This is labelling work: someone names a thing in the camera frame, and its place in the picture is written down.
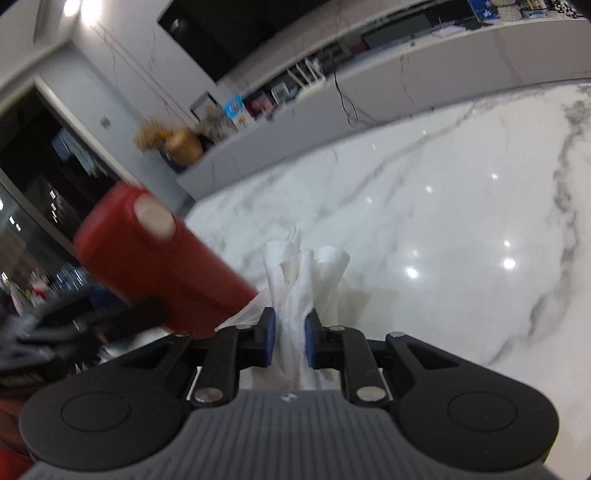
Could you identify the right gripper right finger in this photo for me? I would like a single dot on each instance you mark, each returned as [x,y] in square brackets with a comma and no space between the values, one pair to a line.
[347,351]

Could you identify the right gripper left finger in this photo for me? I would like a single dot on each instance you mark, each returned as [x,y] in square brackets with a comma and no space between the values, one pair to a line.
[233,349]

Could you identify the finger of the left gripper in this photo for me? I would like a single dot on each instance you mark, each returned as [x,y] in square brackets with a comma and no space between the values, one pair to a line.
[125,322]

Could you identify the white towel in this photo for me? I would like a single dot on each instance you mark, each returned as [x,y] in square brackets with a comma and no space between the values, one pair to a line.
[298,281]

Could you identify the red thermos bottle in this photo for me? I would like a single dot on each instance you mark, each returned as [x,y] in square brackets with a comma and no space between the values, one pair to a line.
[138,248]

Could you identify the gold round vase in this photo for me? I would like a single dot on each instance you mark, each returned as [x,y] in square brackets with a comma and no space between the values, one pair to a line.
[183,147]

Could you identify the grey photo card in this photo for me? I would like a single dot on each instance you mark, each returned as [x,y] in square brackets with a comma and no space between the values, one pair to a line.
[216,125]

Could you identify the black framed picture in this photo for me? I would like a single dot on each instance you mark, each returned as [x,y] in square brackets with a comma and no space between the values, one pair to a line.
[202,105]

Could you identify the blue snack bag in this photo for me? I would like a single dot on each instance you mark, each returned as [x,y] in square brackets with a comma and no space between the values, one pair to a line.
[236,112]

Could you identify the small white clock display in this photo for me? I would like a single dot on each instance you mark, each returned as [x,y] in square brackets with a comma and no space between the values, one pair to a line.
[281,94]

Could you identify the white marble tv cabinet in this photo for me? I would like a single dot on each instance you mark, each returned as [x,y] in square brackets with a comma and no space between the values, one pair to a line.
[395,83]

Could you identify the white wifi router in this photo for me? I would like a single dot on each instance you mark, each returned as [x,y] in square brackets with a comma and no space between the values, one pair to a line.
[309,77]

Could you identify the black curved television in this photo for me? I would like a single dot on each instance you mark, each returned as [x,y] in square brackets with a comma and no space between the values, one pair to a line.
[219,34]

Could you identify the green blue painting card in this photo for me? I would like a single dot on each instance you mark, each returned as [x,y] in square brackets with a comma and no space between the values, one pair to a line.
[484,10]

